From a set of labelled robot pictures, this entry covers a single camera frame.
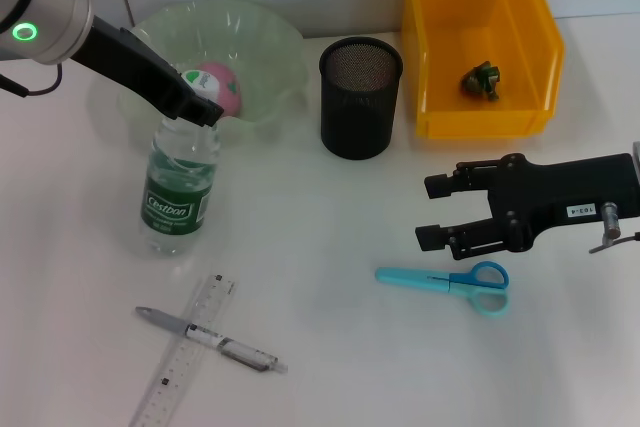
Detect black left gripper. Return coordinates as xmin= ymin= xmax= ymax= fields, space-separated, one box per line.
xmin=69 ymin=14 xmax=225 ymax=128

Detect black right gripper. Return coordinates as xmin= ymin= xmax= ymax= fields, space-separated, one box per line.
xmin=415 ymin=152 xmax=640 ymax=261

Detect pink peach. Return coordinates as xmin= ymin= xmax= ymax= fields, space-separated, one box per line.
xmin=197 ymin=60 xmax=244 ymax=118

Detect clear water bottle green label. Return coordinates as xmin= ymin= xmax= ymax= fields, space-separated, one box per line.
xmin=138 ymin=69 xmax=224 ymax=258

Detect green plastic wrapper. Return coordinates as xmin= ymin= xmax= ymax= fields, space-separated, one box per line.
xmin=459 ymin=60 xmax=504 ymax=102

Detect blue scissors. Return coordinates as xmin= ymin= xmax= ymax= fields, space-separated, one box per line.
xmin=375 ymin=260 xmax=510 ymax=318

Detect green glass fruit plate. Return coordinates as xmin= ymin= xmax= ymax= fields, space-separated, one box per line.
xmin=117 ymin=0 xmax=310 ymax=141

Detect black mesh pen holder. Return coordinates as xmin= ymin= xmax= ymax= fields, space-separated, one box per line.
xmin=318 ymin=36 xmax=404 ymax=161

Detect grey white pen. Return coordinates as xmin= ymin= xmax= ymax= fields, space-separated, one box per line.
xmin=134 ymin=306 xmax=290 ymax=376

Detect clear plastic ruler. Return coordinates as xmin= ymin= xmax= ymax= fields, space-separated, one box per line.
xmin=128 ymin=272 xmax=237 ymax=427

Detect yellow plastic bin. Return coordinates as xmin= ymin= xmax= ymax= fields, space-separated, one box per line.
xmin=399 ymin=0 xmax=566 ymax=139

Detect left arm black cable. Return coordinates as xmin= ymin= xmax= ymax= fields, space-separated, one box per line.
xmin=0 ymin=64 xmax=64 ymax=97

